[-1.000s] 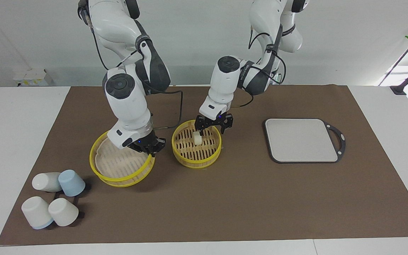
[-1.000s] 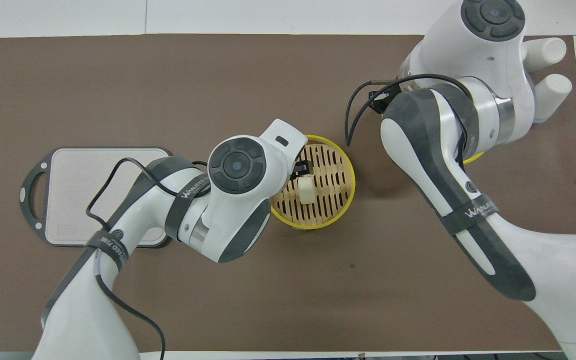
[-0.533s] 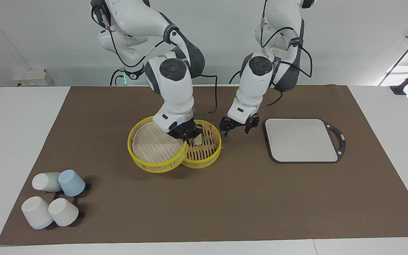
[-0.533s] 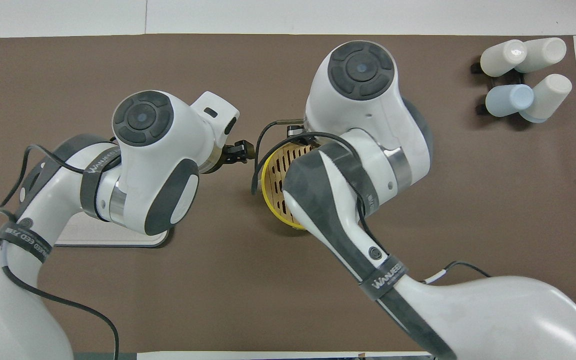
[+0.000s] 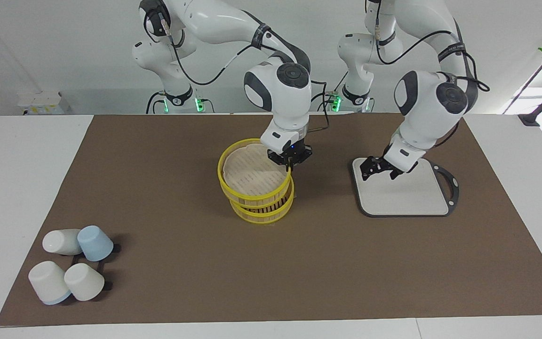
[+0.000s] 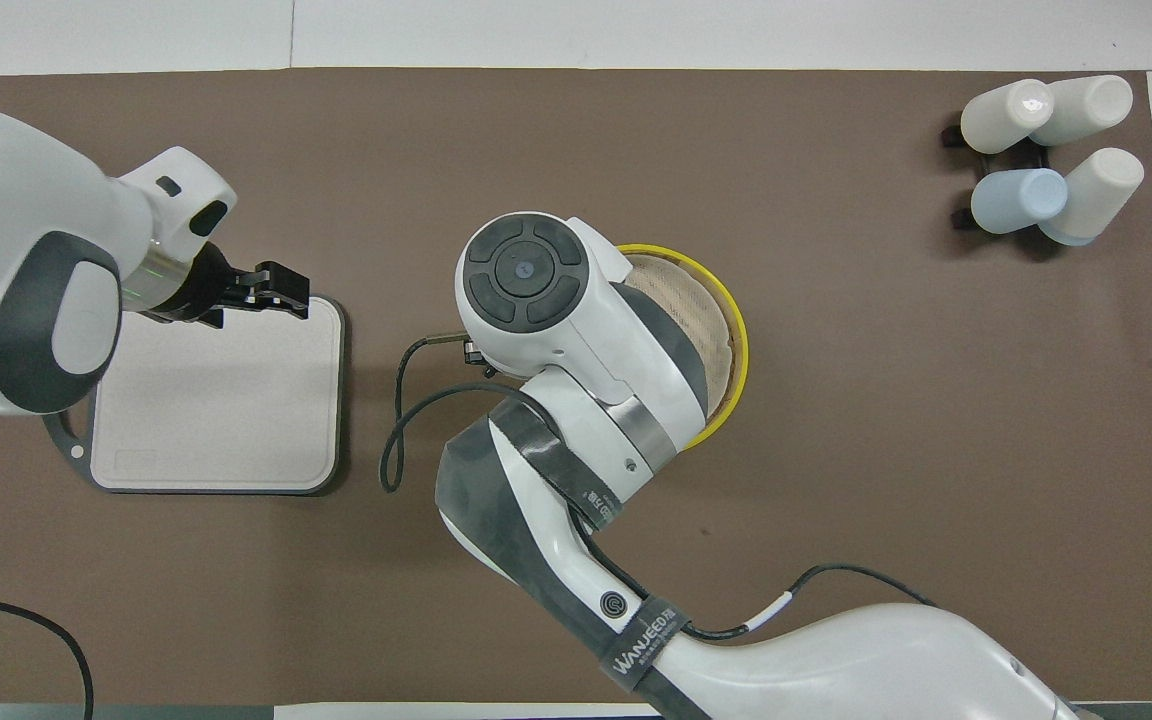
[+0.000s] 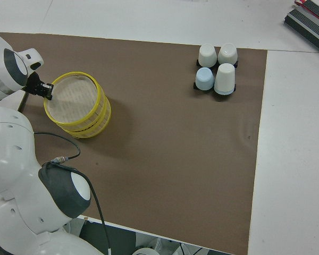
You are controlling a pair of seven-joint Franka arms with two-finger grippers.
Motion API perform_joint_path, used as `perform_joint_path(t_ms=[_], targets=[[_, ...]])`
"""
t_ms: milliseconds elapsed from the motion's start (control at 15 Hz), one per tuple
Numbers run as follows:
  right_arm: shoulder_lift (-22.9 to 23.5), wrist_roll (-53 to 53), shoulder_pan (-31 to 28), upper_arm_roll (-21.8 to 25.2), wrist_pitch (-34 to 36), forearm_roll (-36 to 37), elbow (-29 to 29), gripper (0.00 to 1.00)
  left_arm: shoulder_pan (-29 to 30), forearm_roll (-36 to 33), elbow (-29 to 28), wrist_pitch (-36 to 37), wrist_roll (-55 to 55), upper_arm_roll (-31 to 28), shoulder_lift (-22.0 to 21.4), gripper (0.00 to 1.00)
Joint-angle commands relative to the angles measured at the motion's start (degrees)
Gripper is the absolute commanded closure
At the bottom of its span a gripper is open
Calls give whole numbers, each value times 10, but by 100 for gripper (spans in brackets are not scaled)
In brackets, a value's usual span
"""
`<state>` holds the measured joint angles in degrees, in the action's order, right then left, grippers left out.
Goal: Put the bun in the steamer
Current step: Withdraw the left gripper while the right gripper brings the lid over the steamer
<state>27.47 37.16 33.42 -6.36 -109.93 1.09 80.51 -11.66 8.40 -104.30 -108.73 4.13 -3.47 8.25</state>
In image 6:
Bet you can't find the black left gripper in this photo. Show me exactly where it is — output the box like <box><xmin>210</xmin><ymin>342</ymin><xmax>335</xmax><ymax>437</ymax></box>
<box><xmin>171</xmin><ymin>243</ymin><xmax>310</xmax><ymax>329</ymax></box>

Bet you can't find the yellow woven steamer lid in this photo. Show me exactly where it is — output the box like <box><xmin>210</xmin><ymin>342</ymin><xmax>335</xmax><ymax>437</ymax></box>
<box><xmin>616</xmin><ymin>243</ymin><xmax>750</xmax><ymax>452</ymax></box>

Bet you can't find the brown table mat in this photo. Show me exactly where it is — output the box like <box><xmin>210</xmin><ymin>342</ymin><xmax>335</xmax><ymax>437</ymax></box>
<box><xmin>0</xmin><ymin>67</ymin><xmax>1152</xmax><ymax>706</ymax></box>

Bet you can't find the white plastic cup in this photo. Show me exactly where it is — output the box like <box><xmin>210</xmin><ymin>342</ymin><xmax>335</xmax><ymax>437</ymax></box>
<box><xmin>960</xmin><ymin>79</ymin><xmax>1055</xmax><ymax>155</ymax></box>
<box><xmin>1031</xmin><ymin>75</ymin><xmax>1134</xmax><ymax>147</ymax></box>
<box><xmin>1039</xmin><ymin>148</ymin><xmax>1145</xmax><ymax>247</ymax></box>

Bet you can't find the light blue plastic cup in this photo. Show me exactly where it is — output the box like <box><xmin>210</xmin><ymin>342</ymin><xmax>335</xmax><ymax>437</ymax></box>
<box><xmin>970</xmin><ymin>168</ymin><xmax>1069</xmax><ymax>235</ymax></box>

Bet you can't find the black cup rack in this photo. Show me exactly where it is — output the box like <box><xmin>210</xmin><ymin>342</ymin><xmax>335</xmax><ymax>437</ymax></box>
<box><xmin>941</xmin><ymin>115</ymin><xmax>1052</xmax><ymax>236</ymax></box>

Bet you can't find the white cutting board grey handle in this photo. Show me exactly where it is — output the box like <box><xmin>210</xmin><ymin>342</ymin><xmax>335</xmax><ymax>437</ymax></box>
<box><xmin>41</xmin><ymin>295</ymin><xmax>348</xmax><ymax>498</ymax></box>

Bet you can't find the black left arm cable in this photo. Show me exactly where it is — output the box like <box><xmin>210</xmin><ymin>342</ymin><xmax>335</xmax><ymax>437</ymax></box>
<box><xmin>0</xmin><ymin>589</ymin><xmax>96</xmax><ymax>720</ymax></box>

